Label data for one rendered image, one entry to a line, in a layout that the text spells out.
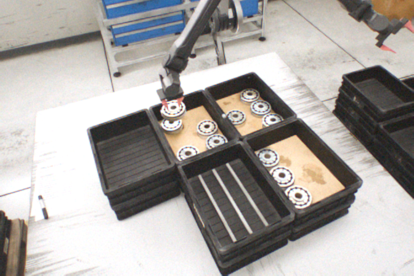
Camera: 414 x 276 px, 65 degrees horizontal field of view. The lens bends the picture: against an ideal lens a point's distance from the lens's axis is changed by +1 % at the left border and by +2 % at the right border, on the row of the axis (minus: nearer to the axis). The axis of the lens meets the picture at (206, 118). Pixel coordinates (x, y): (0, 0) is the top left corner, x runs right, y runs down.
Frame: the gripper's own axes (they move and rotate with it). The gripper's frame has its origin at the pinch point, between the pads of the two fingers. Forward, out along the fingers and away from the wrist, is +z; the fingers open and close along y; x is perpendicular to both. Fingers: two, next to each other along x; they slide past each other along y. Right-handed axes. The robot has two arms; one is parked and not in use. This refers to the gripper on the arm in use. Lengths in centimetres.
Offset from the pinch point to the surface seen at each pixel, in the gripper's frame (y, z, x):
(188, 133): 5.1, 22.3, 1.5
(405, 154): 118, 60, -36
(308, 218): 30, 21, -59
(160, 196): -17.8, 28.4, -21.7
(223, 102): 29.8, 23.3, 14.8
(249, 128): 33.3, 22.7, -8.3
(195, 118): 12.0, 22.7, 10.0
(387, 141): 120, 65, -22
